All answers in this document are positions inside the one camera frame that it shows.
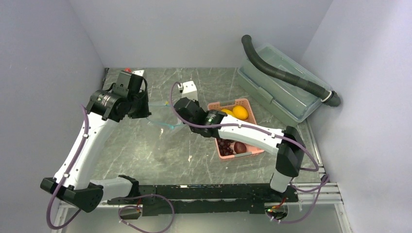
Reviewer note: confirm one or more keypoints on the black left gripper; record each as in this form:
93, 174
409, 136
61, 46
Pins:
144, 113

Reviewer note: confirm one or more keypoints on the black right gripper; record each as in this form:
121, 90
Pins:
197, 103

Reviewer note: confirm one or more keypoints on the clear zip top bag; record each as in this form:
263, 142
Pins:
162, 115

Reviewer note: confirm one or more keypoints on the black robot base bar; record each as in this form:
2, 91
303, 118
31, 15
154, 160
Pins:
253, 198

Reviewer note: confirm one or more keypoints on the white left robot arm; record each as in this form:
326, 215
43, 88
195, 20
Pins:
72, 183

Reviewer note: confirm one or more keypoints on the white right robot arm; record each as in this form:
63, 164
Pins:
284, 144

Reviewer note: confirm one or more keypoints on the pink perforated plastic basket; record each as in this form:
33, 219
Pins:
251, 150

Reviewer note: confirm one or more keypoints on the yellow mango left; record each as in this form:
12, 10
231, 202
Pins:
227, 111

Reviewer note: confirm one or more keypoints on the yellow mango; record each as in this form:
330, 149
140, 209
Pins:
227, 111
240, 112

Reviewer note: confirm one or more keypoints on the dark purple grape bunch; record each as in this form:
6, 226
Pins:
224, 147

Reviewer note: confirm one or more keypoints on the yellow mango right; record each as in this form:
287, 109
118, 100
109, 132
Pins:
240, 112

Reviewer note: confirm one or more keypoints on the dark red round fruit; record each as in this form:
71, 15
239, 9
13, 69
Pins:
239, 148

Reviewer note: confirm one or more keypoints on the green lidded storage box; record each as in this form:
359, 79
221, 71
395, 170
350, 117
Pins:
289, 104

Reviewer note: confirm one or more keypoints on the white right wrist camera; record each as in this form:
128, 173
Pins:
188, 90

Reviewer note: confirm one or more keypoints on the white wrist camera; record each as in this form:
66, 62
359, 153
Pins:
140, 72
188, 90

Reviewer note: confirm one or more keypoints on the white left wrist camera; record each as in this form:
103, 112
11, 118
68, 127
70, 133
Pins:
140, 72

